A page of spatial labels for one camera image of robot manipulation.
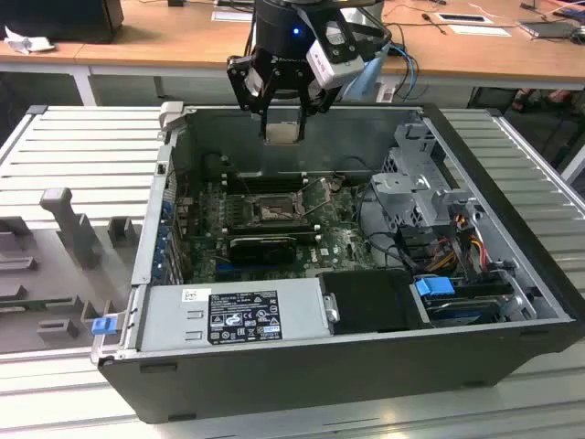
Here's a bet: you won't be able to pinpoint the grey plastic case handle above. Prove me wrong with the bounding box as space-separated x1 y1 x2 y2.
158 101 185 134

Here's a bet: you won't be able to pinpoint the black graphics card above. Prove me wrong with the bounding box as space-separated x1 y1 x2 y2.
228 235 296 264

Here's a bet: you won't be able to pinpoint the white wrist camera black face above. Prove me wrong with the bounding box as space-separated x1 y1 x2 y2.
304 20 367 91

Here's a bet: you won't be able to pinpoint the black notebook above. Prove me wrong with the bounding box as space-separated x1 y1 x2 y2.
517 20 580 41

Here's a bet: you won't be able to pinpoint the person's sandalled foot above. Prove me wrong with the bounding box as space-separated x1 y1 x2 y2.
546 89 585 111
511 89 541 113

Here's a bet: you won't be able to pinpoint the metal socket cover frame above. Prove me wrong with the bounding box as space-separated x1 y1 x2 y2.
294 176 342 220

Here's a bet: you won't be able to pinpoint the CPU socket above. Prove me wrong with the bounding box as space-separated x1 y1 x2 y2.
249 194 307 225

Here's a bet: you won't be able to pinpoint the grey parts rack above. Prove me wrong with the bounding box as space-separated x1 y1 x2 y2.
0 187 147 356

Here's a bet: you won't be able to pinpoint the silver square CPU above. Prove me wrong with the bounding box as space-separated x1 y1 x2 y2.
263 121 303 146

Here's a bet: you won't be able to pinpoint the black plastic shroud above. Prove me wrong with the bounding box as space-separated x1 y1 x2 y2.
317 269 433 335

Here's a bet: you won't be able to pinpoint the crumpled white paper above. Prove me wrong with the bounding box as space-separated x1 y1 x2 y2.
3 25 57 55

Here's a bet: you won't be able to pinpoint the white framed desk outlet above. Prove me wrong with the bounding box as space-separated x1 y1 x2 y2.
432 12 495 26

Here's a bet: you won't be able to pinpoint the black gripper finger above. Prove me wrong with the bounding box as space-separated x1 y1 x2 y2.
227 53 281 141
296 80 343 141

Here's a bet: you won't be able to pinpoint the white paper sheet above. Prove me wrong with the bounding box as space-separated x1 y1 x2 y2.
447 23 514 38

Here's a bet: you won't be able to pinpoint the green RAM stick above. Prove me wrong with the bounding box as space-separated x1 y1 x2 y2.
0 297 74 313

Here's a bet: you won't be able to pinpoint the blue disk carrier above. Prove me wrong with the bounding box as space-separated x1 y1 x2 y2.
413 275 502 327

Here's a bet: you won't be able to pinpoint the black open PC case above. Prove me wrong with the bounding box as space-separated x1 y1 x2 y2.
90 101 585 424

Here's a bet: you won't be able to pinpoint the blue expansion slot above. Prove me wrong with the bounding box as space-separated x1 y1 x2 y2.
214 260 293 281

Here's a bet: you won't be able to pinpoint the black computer box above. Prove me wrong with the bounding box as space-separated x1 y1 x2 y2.
0 0 124 45

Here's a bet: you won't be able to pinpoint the wooden desk white legs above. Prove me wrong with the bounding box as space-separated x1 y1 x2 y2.
0 0 585 109

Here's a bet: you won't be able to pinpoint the black RAM slot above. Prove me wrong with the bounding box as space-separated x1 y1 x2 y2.
227 177 305 184
227 172 305 179
227 220 317 231
227 181 305 188
227 186 305 193
227 226 320 237

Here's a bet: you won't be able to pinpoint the coloured power wire bundle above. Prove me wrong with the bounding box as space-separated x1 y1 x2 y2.
429 214 486 275

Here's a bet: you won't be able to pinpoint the grey desk cable plate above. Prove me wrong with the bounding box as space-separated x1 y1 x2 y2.
211 8 255 23

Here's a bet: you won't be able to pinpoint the green motherboard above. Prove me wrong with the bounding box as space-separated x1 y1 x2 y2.
182 176 380 283

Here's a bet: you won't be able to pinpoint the silver power supply unit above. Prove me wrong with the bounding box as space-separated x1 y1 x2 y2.
136 277 333 353

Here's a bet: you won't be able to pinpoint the blue cable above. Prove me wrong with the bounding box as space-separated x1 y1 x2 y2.
390 43 420 102

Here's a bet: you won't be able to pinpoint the grey metal drive cage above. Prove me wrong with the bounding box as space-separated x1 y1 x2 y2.
369 121 485 230

